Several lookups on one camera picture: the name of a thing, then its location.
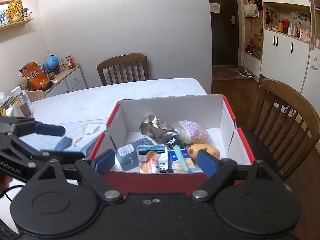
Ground pink bread packet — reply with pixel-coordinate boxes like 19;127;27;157
177;120;211;145

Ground silver foil snack bag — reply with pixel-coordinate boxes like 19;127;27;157
139;115;184;150

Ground blue cracker packet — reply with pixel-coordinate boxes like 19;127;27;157
168;149;201;173

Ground blue patterned table mat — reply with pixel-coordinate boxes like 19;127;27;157
20;119;107;157

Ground yellow cat toy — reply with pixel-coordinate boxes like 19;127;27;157
186;143;221;162

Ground grey blue packet in box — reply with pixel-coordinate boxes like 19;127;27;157
116;137;156;172

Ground glass coffee jar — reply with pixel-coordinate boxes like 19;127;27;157
11;86;33;118

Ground white kettle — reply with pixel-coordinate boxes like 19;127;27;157
1;97;24;118

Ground teal stick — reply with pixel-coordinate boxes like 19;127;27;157
173;145;189;172

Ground orange snack bag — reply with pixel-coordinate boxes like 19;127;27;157
20;62;53;91

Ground white low side cabinet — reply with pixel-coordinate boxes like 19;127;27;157
26;63;88;102

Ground red white cardboard box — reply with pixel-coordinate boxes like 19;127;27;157
90;95;254;194

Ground blue globe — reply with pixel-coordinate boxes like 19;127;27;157
46;55;59;70

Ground red lid sauce jar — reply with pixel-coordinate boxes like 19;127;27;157
65;55;75;69

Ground wooden chair at right side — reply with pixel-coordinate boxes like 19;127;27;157
244;79;319;180

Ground wooden chair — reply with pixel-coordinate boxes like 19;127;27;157
97;53;150;86
244;79;319;180

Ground black sneakers on floor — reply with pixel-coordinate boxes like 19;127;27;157
239;70;254;79

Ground wooden chair at far side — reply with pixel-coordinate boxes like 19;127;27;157
97;53;150;86

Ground hanging tote bag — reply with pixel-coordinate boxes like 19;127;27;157
243;0;259;18

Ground white wall cabinet unit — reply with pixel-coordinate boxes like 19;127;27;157
260;0;319;109

